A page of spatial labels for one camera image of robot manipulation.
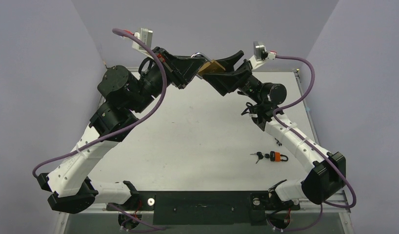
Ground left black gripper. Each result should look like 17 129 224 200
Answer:
129 47 206 114

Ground brass padlock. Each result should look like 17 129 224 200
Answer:
191 52 226 78

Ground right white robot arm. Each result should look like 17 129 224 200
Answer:
198 51 348 208

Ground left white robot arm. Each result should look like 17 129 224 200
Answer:
37 47 208 214

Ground orange black padlock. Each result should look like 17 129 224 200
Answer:
269 151 289 162

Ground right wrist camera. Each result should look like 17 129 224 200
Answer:
249 41 277 70

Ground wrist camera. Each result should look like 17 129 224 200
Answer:
132 27 153 51
249 41 277 70

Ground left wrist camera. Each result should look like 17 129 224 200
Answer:
132 27 153 51

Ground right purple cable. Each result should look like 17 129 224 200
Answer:
272 55 357 209

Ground purple cable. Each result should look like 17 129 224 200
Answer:
32 28 168 179
272 55 357 209

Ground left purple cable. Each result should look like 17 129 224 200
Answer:
32 28 168 179

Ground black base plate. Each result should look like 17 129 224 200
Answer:
118 191 300 226

